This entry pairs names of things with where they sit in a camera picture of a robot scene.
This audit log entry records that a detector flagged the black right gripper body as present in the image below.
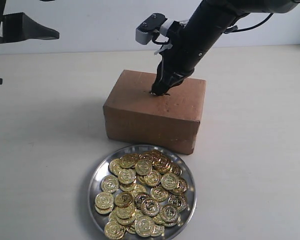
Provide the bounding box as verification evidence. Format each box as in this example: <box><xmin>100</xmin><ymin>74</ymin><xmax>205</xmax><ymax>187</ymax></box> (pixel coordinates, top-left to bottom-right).
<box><xmin>159</xmin><ymin>14</ymin><xmax>230</xmax><ymax>75</ymax></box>

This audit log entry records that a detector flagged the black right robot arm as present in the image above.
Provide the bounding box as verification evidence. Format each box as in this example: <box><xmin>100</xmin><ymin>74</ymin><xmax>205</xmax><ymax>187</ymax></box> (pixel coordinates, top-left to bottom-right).
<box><xmin>150</xmin><ymin>0</ymin><xmax>300</xmax><ymax>96</ymax></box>

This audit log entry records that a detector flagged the brown cardboard slotted box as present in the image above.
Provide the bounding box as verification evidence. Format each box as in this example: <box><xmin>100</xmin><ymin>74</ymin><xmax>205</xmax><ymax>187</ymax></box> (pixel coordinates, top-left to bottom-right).
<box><xmin>103</xmin><ymin>69</ymin><xmax>207</xmax><ymax>155</ymax></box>

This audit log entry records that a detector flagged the gold coin rear left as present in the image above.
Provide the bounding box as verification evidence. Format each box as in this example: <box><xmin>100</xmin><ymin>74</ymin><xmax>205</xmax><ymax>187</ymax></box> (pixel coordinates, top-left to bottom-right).
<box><xmin>108</xmin><ymin>158</ymin><xmax>123</xmax><ymax>176</ymax></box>

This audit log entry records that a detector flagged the gold coin centre top pile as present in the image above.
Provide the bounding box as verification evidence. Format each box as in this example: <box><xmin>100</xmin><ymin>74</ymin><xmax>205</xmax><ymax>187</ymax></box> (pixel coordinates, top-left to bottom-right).
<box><xmin>144</xmin><ymin>170</ymin><xmax>162</xmax><ymax>187</ymax></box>

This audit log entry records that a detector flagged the gold coin right side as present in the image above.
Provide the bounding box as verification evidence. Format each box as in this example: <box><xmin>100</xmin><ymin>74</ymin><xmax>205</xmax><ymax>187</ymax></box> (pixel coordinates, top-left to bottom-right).
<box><xmin>161</xmin><ymin>173</ymin><xmax>179</xmax><ymax>190</ymax></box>

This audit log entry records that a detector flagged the round steel plate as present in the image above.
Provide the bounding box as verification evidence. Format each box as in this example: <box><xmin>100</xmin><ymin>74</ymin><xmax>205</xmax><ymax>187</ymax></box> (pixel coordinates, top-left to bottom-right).
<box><xmin>84</xmin><ymin>144</ymin><xmax>197</xmax><ymax>240</ymax></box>

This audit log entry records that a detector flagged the gold coin left side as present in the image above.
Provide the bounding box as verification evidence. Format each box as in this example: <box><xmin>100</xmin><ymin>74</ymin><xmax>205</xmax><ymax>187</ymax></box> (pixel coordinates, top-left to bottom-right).
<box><xmin>100</xmin><ymin>175</ymin><xmax>119</xmax><ymax>193</ymax></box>

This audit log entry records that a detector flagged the gold coin front right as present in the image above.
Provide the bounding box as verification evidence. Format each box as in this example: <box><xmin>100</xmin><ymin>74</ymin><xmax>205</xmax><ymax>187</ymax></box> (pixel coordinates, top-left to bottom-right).
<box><xmin>159</xmin><ymin>204</ymin><xmax>180</xmax><ymax>223</ymax></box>

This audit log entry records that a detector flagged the gold coin front centre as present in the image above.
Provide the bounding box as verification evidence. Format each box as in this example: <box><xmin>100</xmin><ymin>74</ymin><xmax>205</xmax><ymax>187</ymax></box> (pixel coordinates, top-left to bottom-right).
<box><xmin>134</xmin><ymin>215</ymin><xmax>155</xmax><ymax>238</ymax></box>

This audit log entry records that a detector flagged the gold coin front left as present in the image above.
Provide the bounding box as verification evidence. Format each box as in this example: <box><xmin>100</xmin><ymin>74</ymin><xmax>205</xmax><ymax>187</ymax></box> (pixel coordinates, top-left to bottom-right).
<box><xmin>104</xmin><ymin>221</ymin><xmax>126</xmax><ymax>240</ymax></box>

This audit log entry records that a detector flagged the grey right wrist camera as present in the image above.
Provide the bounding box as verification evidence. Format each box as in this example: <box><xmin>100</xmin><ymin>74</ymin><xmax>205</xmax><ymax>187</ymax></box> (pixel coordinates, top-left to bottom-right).
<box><xmin>135</xmin><ymin>13</ymin><xmax>167</xmax><ymax>45</ymax></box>

